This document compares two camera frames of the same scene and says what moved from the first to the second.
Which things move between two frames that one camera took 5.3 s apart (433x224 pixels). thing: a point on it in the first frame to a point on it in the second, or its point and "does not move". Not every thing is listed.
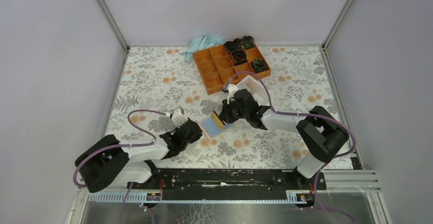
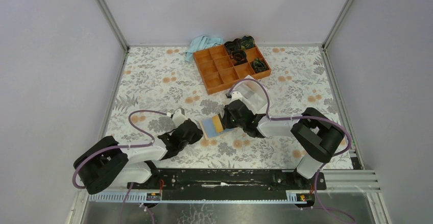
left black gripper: x=197 y=136 does not move
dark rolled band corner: x=247 y=42 does not move
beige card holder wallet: x=210 y=128 does not move
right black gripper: x=225 y=115 to x=225 y=120
